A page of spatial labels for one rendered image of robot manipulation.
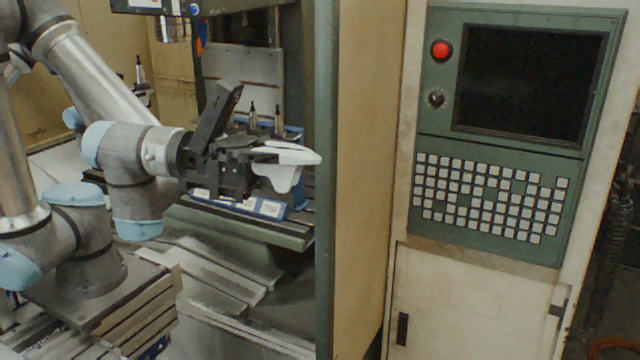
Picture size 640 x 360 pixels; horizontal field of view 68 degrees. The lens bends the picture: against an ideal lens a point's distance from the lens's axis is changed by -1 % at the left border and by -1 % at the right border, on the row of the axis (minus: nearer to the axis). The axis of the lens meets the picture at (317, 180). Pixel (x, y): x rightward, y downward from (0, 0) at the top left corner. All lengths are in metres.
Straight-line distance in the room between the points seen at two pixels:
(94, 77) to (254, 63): 1.59
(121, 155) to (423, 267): 1.15
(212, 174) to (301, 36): 1.71
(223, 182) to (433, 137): 0.84
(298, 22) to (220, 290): 1.25
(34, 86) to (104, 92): 2.06
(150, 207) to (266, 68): 1.69
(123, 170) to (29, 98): 2.21
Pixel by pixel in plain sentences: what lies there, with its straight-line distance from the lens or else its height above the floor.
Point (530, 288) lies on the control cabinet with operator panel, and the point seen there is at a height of 0.91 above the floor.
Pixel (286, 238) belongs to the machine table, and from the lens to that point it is 1.82.
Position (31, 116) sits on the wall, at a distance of 2.98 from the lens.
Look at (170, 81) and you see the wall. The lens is 3.41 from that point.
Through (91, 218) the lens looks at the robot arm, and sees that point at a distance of 1.08.
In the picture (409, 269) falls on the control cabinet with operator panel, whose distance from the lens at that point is 1.69.
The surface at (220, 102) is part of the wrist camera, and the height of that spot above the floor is 1.65.
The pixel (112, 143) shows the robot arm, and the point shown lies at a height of 1.58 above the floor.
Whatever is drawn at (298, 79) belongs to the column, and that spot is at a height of 1.27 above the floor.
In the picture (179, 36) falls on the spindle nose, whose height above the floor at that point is 1.53.
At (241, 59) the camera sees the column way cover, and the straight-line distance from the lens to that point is 2.49.
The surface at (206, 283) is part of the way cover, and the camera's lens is 1.87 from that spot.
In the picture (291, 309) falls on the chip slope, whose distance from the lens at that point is 1.69.
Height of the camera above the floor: 1.83
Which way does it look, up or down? 25 degrees down
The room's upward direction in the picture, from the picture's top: straight up
